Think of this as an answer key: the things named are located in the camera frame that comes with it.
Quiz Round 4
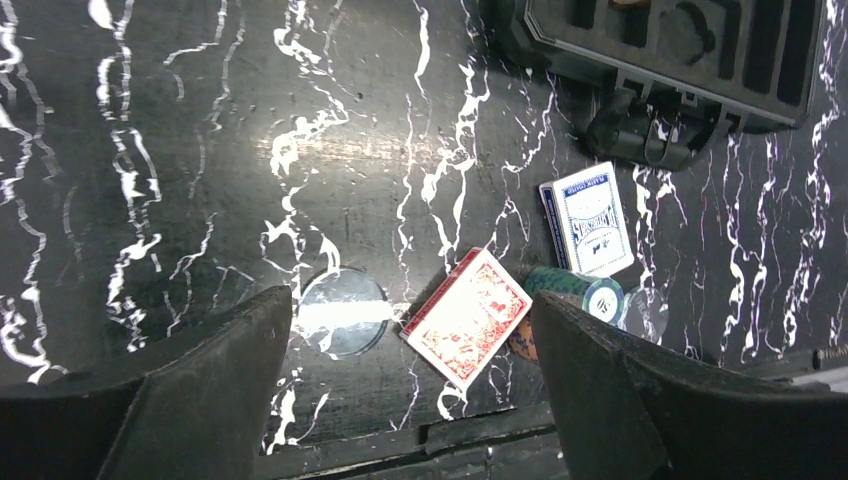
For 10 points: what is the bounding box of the clear round acrylic disc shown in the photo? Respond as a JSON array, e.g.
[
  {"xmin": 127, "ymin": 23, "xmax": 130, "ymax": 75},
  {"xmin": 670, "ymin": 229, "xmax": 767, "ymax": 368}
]
[{"xmin": 293, "ymin": 267, "xmax": 393, "ymax": 360}]

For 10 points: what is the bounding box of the green poker chip stack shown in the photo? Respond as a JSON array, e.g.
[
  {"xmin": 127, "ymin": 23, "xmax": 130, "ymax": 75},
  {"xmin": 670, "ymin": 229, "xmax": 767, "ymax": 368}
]
[{"xmin": 523, "ymin": 267, "xmax": 624, "ymax": 325}]

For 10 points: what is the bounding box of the clear acrylic dealer button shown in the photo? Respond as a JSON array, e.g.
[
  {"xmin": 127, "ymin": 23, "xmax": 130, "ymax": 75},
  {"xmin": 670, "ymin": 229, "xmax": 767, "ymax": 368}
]
[{"xmin": 619, "ymin": 287, "xmax": 669, "ymax": 345}]

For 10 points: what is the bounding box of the black poker set case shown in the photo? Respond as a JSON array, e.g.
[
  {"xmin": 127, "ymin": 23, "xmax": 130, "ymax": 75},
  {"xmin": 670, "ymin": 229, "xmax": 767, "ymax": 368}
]
[{"xmin": 484, "ymin": 1, "xmax": 825, "ymax": 171}]

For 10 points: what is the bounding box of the blue playing card deck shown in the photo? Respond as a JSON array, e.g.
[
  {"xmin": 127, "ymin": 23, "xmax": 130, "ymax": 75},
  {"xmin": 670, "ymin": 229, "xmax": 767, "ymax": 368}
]
[{"xmin": 538, "ymin": 161, "xmax": 634, "ymax": 277}]

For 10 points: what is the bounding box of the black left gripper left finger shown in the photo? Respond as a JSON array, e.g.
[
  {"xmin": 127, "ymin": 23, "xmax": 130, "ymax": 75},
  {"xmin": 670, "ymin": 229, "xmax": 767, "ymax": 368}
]
[{"xmin": 1, "ymin": 286, "xmax": 292, "ymax": 479}]

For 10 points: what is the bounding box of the red playing card deck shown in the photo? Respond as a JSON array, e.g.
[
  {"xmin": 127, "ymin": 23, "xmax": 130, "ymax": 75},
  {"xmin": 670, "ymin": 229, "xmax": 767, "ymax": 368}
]
[{"xmin": 400, "ymin": 247, "xmax": 532, "ymax": 392}]

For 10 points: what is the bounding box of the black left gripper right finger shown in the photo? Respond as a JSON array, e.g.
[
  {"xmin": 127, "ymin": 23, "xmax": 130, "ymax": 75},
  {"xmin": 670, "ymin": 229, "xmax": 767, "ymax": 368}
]
[{"xmin": 531, "ymin": 293, "xmax": 847, "ymax": 479}]

